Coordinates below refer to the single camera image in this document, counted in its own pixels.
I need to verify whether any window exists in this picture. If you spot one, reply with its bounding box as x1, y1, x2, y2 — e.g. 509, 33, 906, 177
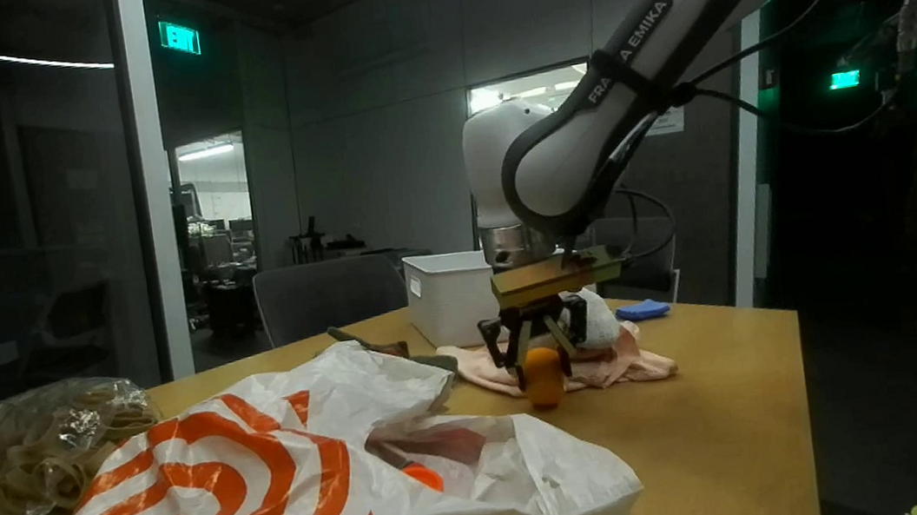
464, 61, 594, 118

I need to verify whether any grey chair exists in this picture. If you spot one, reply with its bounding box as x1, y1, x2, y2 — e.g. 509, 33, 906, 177
251, 250, 414, 351

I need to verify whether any white plastic bin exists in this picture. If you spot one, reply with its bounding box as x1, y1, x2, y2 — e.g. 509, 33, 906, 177
400, 244, 515, 355

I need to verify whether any blue cloth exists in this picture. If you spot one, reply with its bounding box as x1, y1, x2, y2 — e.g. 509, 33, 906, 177
614, 295, 673, 326

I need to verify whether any clear bag of rubber bands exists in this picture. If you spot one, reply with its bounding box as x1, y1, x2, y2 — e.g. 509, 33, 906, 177
0, 368, 174, 515

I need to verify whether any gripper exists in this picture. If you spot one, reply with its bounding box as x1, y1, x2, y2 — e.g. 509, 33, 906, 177
475, 292, 600, 397

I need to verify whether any dark cloth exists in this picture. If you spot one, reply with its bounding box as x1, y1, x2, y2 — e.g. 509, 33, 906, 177
325, 311, 462, 393

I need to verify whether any pink shirt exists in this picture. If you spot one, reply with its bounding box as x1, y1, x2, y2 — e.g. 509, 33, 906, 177
433, 315, 682, 410

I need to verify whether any orange plush toy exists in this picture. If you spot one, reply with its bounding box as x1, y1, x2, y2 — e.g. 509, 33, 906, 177
518, 344, 571, 413

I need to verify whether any white and orange plastic bag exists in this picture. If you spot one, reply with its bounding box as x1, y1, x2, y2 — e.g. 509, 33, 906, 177
21, 307, 650, 515

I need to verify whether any white paper notice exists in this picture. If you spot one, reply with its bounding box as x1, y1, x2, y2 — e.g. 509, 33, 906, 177
650, 107, 688, 136

